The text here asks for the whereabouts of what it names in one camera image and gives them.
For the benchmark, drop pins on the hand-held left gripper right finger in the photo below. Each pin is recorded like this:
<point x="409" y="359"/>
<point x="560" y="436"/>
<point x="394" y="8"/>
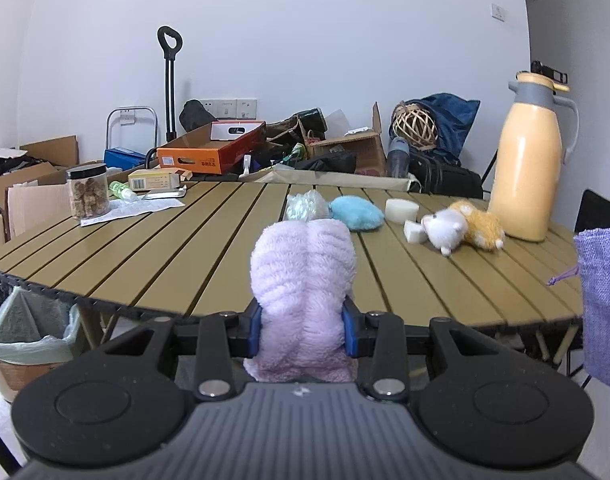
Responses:
<point x="349" y="330"/>

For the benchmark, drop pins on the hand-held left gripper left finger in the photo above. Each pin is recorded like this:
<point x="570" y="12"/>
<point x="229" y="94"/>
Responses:
<point x="256" y="330"/>

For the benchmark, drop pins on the lilac fluffy towel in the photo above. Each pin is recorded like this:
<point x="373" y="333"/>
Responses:
<point x="300" y="290"/>

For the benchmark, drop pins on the white foam cylinder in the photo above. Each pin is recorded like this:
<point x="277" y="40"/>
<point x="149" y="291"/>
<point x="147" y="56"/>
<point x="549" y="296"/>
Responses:
<point x="401" y="210"/>

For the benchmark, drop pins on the green crinkled plastic bag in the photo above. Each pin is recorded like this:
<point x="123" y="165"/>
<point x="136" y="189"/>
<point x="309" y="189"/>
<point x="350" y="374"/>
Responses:
<point x="305" y="206"/>

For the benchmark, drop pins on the white orange plush hamster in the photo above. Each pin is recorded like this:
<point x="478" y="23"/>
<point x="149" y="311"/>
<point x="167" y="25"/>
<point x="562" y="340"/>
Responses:
<point x="455" y="227"/>

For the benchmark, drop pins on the lavender cloth pouch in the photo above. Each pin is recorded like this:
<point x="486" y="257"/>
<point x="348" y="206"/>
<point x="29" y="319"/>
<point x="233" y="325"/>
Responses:
<point x="602" y="300"/>

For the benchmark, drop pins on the trash bin with liner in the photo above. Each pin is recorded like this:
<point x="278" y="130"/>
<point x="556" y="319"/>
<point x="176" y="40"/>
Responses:
<point x="30" y="325"/>

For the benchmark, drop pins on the tan folding table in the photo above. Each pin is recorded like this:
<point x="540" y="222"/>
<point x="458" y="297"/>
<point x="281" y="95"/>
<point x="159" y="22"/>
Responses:
<point x="185" y="260"/>

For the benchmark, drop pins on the light blue plush pad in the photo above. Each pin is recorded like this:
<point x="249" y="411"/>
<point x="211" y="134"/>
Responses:
<point x="357" y="214"/>

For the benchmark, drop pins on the white foam block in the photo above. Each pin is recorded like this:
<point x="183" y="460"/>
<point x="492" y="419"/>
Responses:
<point x="414" y="232"/>

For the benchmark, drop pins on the silver foil packet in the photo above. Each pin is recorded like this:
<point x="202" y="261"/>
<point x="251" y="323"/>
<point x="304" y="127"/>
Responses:
<point x="165" y="193"/>

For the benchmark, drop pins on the black cloth pouch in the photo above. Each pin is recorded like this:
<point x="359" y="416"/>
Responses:
<point x="330" y="162"/>

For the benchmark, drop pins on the white paper sheet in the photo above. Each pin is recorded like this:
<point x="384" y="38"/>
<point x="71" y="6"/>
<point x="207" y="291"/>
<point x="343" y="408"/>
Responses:
<point x="140" y="207"/>

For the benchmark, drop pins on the brown cardboard box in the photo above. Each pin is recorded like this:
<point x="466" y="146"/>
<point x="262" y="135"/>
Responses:
<point x="355" y="152"/>

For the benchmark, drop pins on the grey blue bottle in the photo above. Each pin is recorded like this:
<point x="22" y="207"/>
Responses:
<point x="399" y="157"/>

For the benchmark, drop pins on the black duffel bag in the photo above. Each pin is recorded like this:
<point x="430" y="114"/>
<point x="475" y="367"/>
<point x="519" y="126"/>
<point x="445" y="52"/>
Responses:
<point x="450" y="180"/>

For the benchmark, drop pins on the orange cardboard box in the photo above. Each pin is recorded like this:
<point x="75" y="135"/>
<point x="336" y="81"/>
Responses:
<point x="200" y="157"/>

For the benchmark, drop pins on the pale yellow carton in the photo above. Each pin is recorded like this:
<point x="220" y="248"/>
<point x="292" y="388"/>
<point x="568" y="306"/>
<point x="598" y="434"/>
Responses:
<point x="152" y="180"/>

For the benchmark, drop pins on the small green bottle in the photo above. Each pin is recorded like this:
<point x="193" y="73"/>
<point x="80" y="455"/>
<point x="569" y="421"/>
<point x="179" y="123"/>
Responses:
<point x="121" y="190"/>

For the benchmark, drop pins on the black glossy case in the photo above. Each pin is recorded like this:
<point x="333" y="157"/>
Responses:
<point x="314" y="120"/>

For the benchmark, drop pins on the blue box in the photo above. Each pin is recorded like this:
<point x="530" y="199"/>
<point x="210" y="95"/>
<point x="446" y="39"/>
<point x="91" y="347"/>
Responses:
<point x="127" y="159"/>

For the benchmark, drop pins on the wicker ball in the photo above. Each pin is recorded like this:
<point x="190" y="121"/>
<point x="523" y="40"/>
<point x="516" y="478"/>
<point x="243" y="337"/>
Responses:
<point x="415" y="126"/>

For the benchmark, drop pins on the black tripod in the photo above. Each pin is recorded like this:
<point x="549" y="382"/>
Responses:
<point x="489" y="167"/>

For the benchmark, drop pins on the clear snack jar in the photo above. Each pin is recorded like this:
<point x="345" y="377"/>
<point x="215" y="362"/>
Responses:
<point x="88" y="195"/>

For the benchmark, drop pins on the black soft bag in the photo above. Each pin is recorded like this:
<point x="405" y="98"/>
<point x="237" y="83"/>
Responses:
<point x="195" y="116"/>

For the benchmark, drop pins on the dark blue bag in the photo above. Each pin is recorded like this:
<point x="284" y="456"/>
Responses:
<point x="455" y="120"/>

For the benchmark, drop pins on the yellow thermos jug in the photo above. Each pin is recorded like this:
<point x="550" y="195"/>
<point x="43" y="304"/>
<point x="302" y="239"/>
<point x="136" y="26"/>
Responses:
<point x="522" y="170"/>

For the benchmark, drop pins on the pile of cardboard boxes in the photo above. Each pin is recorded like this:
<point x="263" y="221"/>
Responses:
<point x="30" y="195"/>

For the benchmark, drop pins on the black folding chair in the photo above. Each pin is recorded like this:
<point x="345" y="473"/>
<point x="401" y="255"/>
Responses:
<point x="597" y="210"/>

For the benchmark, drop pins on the black phone holder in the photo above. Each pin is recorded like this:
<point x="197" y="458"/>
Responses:
<point x="550" y="72"/>

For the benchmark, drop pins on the white wall sockets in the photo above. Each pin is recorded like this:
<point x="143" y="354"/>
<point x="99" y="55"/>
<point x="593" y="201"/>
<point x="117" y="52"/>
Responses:
<point x="235" y="108"/>

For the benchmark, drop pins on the silver metal trolley frame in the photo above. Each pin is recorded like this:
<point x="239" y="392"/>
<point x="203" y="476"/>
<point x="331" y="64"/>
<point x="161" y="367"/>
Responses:
<point x="131" y="108"/>

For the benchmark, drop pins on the white wall switch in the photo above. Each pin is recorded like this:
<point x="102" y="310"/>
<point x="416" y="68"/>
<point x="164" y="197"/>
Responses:
<point x="498" y="12"/>

